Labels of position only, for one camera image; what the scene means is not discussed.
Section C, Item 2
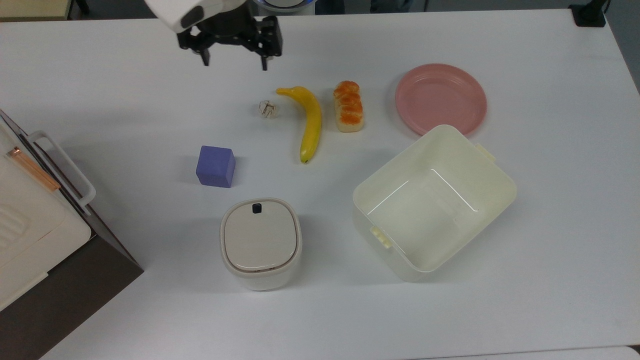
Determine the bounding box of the light wooden furniture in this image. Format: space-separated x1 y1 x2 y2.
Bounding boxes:
0 0 74 22

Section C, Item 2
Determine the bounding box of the small crumpled paper ball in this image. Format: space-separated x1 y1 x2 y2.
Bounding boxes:
257 99 279 120

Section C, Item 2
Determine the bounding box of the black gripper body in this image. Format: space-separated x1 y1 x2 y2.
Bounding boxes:
177 13 284 57

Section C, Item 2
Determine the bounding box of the purple cube block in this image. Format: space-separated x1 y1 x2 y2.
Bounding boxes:
195 145 236 189

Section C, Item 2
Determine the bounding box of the cream plastic bin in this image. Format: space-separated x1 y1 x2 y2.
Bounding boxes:
352 124 518 282

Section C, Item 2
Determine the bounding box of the glazed bread loaf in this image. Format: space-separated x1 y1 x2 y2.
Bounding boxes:
333 80 365 133

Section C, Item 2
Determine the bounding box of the yellow banana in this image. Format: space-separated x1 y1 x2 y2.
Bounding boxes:
276 86 323 164

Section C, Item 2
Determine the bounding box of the black table clamp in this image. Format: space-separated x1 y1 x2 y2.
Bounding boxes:
569 0 612 28

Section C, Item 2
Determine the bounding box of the white lidded trash can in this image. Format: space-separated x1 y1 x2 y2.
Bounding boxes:
219 197 303 292

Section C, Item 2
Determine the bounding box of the white and brown toaster oven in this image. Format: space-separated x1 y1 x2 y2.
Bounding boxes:
0 109 145 360

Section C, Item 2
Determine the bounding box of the pink plate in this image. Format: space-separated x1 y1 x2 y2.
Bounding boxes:
395 63 488 137

